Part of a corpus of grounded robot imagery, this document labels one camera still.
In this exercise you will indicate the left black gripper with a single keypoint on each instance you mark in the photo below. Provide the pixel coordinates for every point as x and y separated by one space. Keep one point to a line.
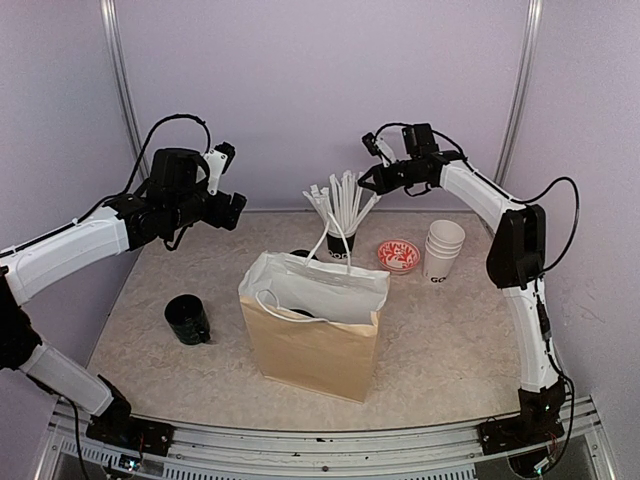
229 220

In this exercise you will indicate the red patterned bowl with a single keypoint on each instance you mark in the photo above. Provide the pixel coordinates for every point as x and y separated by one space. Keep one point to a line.
398 256

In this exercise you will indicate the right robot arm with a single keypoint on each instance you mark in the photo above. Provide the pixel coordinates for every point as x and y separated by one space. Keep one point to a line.
516 263

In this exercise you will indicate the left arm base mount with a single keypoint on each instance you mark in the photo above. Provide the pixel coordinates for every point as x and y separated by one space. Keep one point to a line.
133 433

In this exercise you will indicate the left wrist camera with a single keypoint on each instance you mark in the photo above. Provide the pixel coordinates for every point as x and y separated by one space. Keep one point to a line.
217 161

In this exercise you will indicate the stack of white paper cups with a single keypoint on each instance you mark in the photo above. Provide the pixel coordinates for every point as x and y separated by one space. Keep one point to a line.
443 244

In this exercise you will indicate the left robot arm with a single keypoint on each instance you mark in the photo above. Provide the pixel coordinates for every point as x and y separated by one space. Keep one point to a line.
181 190

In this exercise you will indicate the aluminium front rail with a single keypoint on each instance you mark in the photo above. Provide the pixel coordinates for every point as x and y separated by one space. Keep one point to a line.
461 450

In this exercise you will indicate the aluminium post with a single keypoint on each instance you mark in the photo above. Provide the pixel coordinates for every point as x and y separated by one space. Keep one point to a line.
526 62
116 54

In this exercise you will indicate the black cup holding straws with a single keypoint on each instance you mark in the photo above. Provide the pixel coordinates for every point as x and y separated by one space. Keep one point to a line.
338 249

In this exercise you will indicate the stack of black lids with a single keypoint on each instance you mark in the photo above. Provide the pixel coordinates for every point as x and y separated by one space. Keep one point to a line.
300 252

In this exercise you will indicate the brown paper bag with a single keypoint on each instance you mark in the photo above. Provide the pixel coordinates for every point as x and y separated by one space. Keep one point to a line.
334 353

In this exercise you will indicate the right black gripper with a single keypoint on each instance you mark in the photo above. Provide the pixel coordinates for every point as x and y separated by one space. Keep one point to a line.
378 171

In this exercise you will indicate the bundle of wrapped white straws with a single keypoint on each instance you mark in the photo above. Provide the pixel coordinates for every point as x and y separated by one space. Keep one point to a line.
340 205

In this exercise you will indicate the right aluminium post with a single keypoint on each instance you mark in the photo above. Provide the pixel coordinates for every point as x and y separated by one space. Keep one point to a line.
526 62

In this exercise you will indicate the left aluminium post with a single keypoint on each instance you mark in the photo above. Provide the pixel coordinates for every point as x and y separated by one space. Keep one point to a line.
116 54

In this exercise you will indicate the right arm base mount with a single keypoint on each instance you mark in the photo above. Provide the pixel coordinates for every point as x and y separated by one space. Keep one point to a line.
515 432

